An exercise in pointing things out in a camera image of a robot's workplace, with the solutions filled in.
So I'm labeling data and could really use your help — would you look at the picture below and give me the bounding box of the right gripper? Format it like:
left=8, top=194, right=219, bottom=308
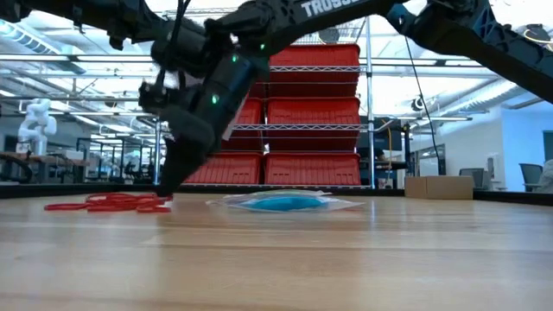
left=140, top=47, right=269, bottom=196

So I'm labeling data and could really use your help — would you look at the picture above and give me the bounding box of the red rubber band bundle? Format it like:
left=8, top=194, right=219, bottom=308
left=43, top=192, right=174, bottom=214

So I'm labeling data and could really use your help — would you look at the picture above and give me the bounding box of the blue rubber band bundle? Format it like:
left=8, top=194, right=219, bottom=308
left=248, top=196, right=327, bottom=213

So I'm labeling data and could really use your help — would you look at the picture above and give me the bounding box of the wooden background workbench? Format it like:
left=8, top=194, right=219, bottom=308
left=0, top=151, right=91, bottom=185

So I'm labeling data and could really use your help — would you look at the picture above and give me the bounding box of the round grey ceiling fixture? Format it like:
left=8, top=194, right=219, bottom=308
left=317, top=26, right=341, bottom=46

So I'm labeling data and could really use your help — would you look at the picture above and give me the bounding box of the black background monitor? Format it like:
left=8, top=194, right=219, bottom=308
left=358, top=117, right=399, bottom=152

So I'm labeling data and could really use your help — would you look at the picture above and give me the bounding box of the black background pole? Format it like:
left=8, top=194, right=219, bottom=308
left=401, top=124, right=414, bottom=177

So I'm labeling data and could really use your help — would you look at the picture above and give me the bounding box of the small brown cardboard box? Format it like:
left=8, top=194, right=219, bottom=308
left=404, top=175, right=474, bottom=201

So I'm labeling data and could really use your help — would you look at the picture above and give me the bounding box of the grey office chair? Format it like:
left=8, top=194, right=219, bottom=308
left=458, top=168, right=488, bottom=192

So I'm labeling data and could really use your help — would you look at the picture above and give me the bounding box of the dark office chair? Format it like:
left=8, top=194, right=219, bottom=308
left=518, top=162, right=544, bottom=192

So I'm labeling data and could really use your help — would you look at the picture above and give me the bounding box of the person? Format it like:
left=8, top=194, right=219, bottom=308
left=537, top=158, right=553, bottom=194

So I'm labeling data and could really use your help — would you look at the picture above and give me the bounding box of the chrome wire shelving rack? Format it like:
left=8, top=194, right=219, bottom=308
left=153, top=5, right=378, bottom=191

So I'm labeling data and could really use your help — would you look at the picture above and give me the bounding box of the long taut black cable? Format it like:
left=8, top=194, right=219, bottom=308
left=404, top=36, right=446, bottom=177

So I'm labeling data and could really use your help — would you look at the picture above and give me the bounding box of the black ceiling cable reel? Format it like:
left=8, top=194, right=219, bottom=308
left=518, top=23, right=553, bottom=49

